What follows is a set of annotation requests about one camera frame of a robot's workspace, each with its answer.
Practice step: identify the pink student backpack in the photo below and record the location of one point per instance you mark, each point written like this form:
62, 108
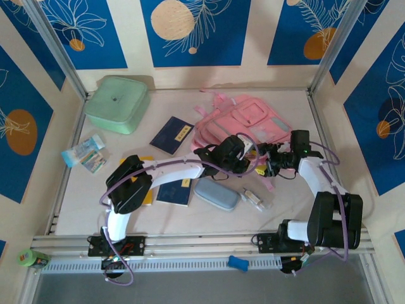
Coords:
240, 120

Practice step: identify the grey-blue pencil case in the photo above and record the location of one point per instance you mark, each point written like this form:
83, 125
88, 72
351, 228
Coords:
216, 194

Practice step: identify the navy book with yellow label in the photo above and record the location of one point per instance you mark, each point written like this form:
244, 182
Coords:
169, 136
174, 193

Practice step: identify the yellow picture book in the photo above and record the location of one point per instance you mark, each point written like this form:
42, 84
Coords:
150, 199

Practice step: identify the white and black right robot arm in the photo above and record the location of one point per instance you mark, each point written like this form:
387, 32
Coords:
316, 177

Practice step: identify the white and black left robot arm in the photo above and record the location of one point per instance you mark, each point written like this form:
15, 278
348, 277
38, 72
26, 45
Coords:
177, 171

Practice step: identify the blue tissue pack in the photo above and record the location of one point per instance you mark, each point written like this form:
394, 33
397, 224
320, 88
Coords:
80, 151

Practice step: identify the blue bone-shaped clip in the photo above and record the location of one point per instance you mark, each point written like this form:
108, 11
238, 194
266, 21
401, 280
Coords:
238, 263

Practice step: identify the mint green square lunch case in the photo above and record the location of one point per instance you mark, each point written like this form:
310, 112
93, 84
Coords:
115, 103

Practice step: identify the clear packet of printed cards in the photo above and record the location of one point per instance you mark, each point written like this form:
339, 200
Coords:
96, 161

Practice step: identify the green tape roll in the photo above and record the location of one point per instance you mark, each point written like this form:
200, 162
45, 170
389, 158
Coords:
30, 257

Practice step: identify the aluminium side rail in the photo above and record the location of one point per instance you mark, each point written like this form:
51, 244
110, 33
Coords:
323, 126
77, 126

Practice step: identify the aluminium front frame rail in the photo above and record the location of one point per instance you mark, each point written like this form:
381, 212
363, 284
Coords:
202, 244

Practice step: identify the aluminium frame post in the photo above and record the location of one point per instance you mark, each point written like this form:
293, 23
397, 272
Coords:
337, 47
57, 47

